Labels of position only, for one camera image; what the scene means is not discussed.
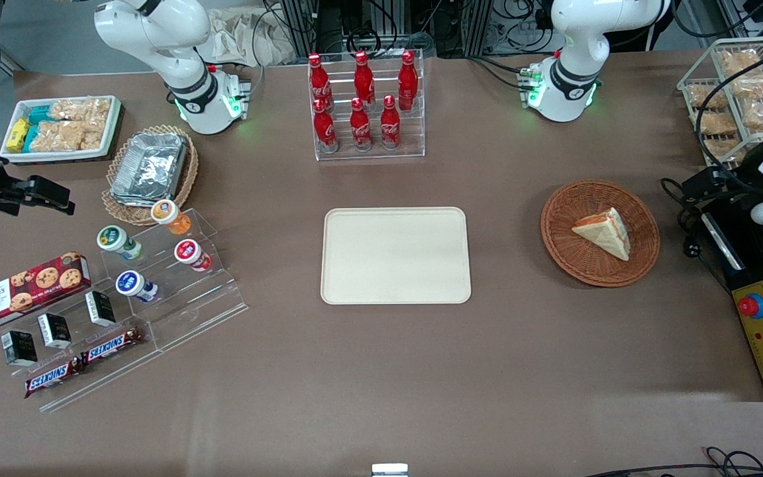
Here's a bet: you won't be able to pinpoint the clear acrylic bottle rack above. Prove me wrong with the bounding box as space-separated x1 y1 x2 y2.
307 48 426 162

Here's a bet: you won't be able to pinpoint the black countertop appliance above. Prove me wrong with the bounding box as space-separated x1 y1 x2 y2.
699 195 763 295

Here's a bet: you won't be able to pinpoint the red cola bottle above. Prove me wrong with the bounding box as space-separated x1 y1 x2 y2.
354 50 376 110
398 50 419 112
313 98 339 154
308 53 334 112
350 97 373 152
380 95 401 150

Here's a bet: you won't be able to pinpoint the red Walkers cookie box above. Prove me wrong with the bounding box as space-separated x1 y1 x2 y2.
0 252 92 333

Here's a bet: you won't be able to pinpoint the aluminium equipment frame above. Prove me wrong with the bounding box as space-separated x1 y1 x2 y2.
278 0 491 59

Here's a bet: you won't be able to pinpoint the green lid yogurt cup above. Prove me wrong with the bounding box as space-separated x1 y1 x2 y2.
97 225 143 260

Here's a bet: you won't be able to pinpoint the yellow snack pack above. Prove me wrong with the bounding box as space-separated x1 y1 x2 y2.
7 118 30 153

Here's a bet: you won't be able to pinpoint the brown round wicker basket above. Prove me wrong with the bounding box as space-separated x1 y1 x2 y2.
540 180 661 288

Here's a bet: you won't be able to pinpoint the clear acrylic snack display step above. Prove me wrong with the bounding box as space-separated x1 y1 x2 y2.
0 285 164 413

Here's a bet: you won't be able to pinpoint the small black carton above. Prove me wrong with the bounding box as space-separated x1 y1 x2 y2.
37 313 72 350
1 330 38 367
85 290 117 327

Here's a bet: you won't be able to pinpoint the white wire shelf rack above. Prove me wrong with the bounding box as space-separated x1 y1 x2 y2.
677 36 763 176

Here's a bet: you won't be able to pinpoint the red lid yogurt cup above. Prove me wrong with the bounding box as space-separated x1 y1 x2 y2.
174 239 213 272

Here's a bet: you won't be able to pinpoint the Snickers chocolate bar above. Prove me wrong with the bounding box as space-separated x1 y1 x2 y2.
81 327 145 366
24 358 85 399

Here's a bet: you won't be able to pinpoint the clear bag of rice crackers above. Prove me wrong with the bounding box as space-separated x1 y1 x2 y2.
49 98 112 122
29 121 105 153

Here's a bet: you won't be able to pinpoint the thin black table cable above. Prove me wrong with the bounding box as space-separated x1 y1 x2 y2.
584 447 763 477

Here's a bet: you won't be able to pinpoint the triangular sandwich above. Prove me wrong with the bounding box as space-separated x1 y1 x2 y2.
572 207 632 261

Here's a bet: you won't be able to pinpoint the beige rectangular serving tray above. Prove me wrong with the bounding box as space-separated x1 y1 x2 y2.
321 207 472 305

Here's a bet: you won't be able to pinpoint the tangled black background cables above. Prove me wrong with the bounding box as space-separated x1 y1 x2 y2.
491 0 554 40

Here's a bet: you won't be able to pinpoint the crumpled beige paper bag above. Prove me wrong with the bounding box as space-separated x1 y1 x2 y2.
197 8 296 67

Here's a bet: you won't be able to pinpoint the white rectangular snack tray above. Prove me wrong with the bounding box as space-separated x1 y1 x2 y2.
0 95 123 164

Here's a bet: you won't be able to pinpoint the light tan wicker basket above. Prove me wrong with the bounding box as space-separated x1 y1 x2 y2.
101 124 199 227

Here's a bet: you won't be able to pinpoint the stack of foil trays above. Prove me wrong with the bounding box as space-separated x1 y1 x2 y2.
110 132 188 206

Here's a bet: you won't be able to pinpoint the blue lid yogurt cup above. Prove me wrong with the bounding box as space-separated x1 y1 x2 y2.
115 270 158 303

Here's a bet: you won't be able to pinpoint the clear acrylic cup display step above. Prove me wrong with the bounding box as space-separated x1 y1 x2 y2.
100 209 250 352

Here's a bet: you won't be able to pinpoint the black power cable with plug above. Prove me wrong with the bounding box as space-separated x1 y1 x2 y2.
661 178 735 292

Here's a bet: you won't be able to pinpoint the orange lid yogurt cup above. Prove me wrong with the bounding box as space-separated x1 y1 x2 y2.
150 199 192 236

